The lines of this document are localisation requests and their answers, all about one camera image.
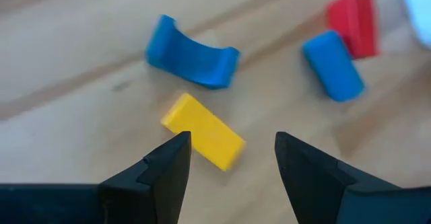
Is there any white bin with handle slot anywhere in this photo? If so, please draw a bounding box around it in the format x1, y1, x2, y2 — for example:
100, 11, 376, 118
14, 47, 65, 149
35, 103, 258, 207
399, 0, 431, 48

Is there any red short block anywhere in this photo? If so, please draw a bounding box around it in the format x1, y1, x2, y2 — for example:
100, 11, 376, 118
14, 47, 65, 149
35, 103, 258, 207
325, 0, 380, 60

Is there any yellow short block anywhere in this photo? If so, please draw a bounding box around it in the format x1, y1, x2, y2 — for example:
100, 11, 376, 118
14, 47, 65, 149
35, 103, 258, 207
160, 92, 246, 172

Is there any blue rounded block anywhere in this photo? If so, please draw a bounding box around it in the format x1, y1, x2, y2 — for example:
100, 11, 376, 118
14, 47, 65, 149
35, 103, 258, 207
301, 30, 366, 103

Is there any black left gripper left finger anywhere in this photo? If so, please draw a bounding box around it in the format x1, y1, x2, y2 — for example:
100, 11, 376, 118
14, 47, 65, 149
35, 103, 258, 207
98, 131, 192, 224

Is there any blue arch block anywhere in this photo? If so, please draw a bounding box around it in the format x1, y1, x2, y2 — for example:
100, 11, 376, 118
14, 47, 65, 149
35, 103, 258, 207
144, 14, 242, 90

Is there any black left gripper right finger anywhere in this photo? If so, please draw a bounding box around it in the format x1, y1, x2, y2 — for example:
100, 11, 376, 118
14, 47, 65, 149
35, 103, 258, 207
274, 132, 358, 224

